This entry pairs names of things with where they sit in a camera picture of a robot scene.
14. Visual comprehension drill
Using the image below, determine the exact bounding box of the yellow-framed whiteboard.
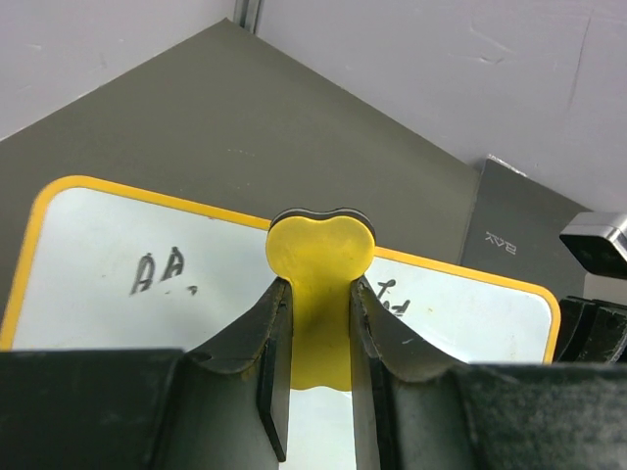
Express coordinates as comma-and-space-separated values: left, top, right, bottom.
1, 176, 560, 469

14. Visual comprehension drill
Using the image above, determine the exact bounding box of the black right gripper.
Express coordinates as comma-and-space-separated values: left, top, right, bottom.
555, 297, 626, 363

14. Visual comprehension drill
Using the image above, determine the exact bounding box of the black notebook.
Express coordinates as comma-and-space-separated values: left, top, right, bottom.
460, 156, 587, 299

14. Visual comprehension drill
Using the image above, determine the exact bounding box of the aluminium corner post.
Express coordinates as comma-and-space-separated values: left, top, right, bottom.
233, 0, 264, 34

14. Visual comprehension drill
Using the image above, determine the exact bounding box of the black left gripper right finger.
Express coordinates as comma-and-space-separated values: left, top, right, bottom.
349, 279, 626, 469

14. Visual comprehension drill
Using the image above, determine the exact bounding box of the yellow bone-shaped eraser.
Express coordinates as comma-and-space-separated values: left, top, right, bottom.
265, 208, 376, 392

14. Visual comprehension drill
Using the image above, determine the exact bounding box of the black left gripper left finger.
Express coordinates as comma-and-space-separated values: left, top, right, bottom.
1, 279, 292, 469

